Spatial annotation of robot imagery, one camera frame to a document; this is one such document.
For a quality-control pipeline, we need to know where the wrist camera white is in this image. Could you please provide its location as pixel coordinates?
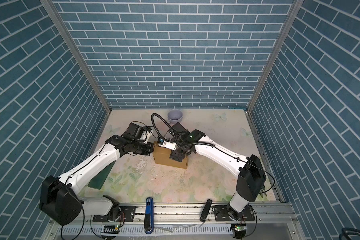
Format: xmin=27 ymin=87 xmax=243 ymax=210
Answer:
xmin=143 ymin=126 xmax=153 ymax=143
xmin=158 ymin=138 xmax=176 ymax=151

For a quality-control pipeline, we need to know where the right green controller board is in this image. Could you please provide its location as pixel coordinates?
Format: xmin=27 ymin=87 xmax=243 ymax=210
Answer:
xmin=231 ymin=224 xmax=247 ymax=232

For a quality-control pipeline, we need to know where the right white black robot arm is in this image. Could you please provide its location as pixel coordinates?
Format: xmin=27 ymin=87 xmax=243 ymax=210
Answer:
xmin=169 ymin=123 xmax=268 ymax=213

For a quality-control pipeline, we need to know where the white slotted cable duct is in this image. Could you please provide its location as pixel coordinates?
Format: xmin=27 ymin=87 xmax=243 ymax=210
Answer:
xmin=58 ymin=224 xmax=233 ymax=237

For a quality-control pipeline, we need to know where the aluminium front rail frame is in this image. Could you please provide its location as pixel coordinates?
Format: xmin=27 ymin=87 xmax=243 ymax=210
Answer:
xmin=41 ymin=203 xmax=305 ymax=240

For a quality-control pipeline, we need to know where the black handheld device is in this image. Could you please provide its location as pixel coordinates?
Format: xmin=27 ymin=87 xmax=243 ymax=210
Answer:
xmin=200 ymin=199 xmax=213 ymax=223

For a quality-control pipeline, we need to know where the green controller board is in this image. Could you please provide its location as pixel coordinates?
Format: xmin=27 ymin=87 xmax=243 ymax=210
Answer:
xmin=101 ymin=225 xmax=120 ymax=236
xmin=231 ymin=224 xmax=247 ymax=232

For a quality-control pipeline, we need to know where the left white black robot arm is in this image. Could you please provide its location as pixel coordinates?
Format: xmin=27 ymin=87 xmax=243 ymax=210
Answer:
xmin=39 ymin=123 xmax=154 ymax=226

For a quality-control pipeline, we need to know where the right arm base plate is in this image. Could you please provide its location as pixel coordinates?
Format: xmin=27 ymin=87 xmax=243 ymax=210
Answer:
xmin=211 ymin=205 xmax=256 ymax=222

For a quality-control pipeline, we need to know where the left green controller board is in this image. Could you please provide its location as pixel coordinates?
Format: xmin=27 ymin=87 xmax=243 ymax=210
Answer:
xmin=101 ymin=225 xmax=120 ymax=236

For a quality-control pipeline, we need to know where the brown cardboard box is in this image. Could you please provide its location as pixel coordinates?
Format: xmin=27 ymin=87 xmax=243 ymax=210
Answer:
xmin=152 ymin=142 xmax=188 ymax=169

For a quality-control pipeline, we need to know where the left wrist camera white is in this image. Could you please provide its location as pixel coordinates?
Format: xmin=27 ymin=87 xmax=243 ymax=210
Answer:
xmin=143 ymin=126 xmax=153 ymax=143

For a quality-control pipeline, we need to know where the blue black handheld tool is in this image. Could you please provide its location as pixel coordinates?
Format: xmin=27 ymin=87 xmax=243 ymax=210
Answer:
xmin=144 ymin=197 xmax=154 ymax=235

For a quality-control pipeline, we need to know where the green rectangular block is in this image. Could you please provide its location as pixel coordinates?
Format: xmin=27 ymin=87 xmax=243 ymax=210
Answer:
xmin=88 ymin=161 xmax=115 ymax=190

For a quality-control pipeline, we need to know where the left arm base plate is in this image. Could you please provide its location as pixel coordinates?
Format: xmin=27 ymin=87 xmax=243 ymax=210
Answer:
xmin=93 ymin=206 xmax=137 ymax=224

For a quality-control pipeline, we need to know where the lavender ceramic cup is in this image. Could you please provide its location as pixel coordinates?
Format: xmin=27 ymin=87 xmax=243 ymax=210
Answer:
xmin=167 ymin=109 xmax=183 ymax=124

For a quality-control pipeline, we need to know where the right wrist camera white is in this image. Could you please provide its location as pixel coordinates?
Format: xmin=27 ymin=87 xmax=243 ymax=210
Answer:
xmin=158 ymin=138 xmax=176 ymax=151

